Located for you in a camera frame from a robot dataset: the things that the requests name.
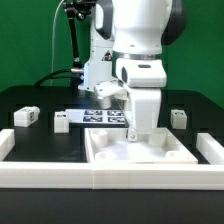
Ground white cable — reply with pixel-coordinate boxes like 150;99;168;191
49;0;68;86

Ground sheet with four tags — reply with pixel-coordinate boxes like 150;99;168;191
66;109;125;125

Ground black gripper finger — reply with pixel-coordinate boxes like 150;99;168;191
127;130;137;142

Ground white square tabletop with sockets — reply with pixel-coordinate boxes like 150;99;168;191
84;128;198;165

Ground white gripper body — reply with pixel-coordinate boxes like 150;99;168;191
123;88;162;134

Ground white U-shaped fence wall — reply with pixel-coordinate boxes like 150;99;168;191
0;129;224;190

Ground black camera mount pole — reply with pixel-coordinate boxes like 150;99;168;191
63;0;97;89

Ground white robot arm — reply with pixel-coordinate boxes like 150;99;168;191
79;0;186;141

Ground black cables at base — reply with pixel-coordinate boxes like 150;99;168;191
33;68;84;88

